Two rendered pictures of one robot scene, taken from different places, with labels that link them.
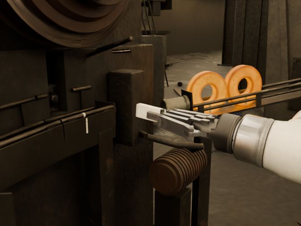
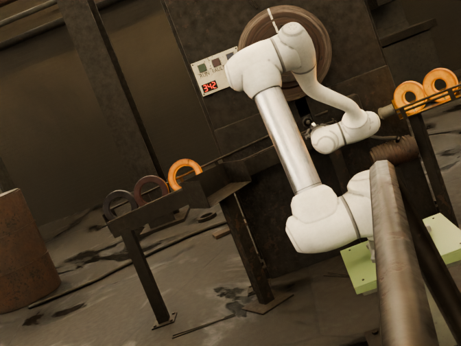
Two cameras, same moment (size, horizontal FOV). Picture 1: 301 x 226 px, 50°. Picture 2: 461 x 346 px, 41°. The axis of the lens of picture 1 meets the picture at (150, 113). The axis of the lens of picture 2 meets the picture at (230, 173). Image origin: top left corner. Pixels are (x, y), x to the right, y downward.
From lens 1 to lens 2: 2.57 m
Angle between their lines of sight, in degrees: 61
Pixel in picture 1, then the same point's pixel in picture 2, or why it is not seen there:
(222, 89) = (418, 92)
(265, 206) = not seen: outside the picture
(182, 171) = (377, 155)
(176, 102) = (385, 109)
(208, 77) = (403, 87)
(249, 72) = (438, 74)
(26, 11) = not seen: hidden behind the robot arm
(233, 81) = (426, 84)
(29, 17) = not seen: hidden behind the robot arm
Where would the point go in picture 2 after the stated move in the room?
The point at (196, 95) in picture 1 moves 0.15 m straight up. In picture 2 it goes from (399, 101) to (389, 71)
